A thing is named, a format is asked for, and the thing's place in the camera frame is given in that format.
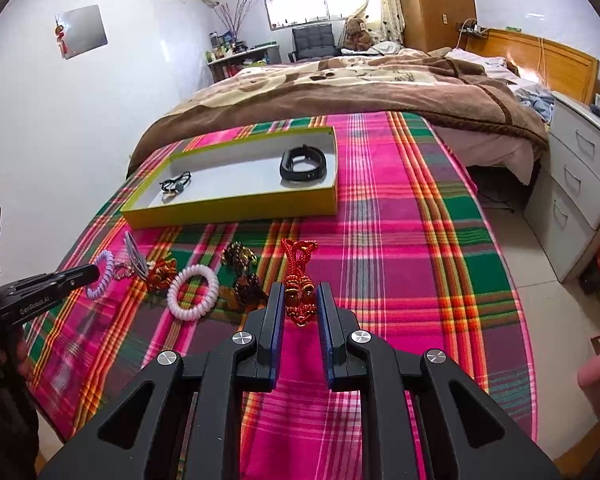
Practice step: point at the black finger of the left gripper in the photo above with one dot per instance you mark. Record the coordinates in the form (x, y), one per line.
(43, 289)

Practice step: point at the wooden headboard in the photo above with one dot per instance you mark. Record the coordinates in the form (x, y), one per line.
(560, 67)

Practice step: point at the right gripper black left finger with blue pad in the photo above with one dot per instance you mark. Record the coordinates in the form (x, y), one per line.
(180, 416)

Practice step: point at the red knotted cord charm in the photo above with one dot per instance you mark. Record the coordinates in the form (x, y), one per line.
(299, 289)

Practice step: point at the pink plaid blanket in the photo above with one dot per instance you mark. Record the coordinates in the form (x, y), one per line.
(409, 251)

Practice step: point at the brown teddy bear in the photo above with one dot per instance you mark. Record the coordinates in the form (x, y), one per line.
(355, 35)

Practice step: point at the grey drawer cabinet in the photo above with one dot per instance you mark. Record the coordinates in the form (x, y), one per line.
(564, 207)

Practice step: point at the white desk with clutter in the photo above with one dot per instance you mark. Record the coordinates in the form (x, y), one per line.
(231, 65)

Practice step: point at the grey wall panel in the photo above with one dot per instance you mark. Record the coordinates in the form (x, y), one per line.
(79, 31)

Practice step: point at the black smart watch band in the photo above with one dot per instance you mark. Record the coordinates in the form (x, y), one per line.
(303, 164)

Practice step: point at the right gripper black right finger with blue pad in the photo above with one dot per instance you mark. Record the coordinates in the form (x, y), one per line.
(423, 417)

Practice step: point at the person's left hand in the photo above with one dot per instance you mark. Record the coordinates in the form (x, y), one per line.
(14, 352)

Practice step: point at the yellow green shallow box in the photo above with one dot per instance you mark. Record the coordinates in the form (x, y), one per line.
(235, 181)

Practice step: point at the brown fleece blanket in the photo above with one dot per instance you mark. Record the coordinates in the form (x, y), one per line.
(447, 92)

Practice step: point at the dried branches in vase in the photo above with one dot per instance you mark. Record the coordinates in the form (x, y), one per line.
(232, 16)

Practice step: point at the wooden wardrobe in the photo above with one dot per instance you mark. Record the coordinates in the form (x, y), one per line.
(433, 24)

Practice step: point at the dark grey chair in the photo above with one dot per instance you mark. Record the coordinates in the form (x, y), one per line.
(313, 42)

